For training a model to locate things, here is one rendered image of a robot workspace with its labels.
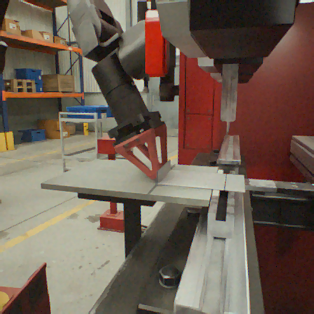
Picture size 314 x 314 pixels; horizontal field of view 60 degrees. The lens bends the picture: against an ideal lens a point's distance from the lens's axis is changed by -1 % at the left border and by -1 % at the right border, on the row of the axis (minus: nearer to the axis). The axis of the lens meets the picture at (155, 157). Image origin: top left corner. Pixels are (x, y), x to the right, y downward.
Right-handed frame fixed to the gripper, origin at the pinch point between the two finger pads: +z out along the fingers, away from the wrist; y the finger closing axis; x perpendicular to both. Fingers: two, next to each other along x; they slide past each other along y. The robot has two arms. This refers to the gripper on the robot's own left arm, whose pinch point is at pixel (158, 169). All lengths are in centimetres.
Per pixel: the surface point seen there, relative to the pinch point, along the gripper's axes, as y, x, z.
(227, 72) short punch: -4.8, -16.5, -8.5
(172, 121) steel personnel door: 727, 171, -35
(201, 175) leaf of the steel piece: 2.0, -5.8, 4.2
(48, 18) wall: 697, 365, -469
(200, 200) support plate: -8.6, -6.7, 5.2
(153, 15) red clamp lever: -16.2, -12.6, -15.5
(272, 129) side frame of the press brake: 86, -24, 13
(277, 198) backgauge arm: 42, -14, 27
